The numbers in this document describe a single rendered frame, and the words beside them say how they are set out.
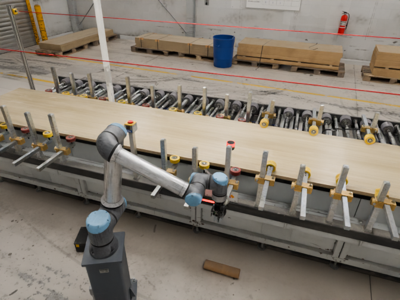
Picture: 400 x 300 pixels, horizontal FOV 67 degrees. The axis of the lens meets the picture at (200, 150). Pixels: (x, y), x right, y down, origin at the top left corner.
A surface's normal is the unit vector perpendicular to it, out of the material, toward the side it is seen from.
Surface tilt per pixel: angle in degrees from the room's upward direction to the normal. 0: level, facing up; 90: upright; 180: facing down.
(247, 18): 90
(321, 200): 90
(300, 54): 90
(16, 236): 0
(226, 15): 90
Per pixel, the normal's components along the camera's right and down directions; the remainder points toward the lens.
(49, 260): 0.01, -0.85
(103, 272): 0.14, 0.52
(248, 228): -0.32, 0.50
